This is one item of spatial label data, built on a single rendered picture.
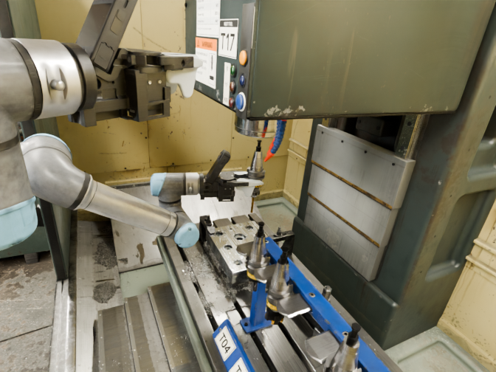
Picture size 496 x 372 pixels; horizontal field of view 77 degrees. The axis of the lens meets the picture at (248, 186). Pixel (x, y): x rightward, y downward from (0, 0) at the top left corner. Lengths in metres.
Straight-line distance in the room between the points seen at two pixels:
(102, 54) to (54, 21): 1.46
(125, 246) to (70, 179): 1.04
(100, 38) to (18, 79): 0.10
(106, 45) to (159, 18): 1.50
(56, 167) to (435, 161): 1.05
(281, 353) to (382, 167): 0.70
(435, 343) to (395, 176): 0.84
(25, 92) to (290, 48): 0.44
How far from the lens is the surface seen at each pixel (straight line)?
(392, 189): 1.19
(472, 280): 1.60
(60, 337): 1.30
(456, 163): 1.13
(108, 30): 0.41
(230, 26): 0.69
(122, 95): 0.43
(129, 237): 1.85
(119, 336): 1.36
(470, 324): 1.69
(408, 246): 1.25
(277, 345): 1.07
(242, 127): 0.95
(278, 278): 0.73
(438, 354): 1.72
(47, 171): 0.83
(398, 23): 0.81
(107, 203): 0.86
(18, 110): 0.36
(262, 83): 0.62
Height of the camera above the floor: 1.74
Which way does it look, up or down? 25 degrees down
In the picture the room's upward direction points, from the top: 5 degrees clockwise
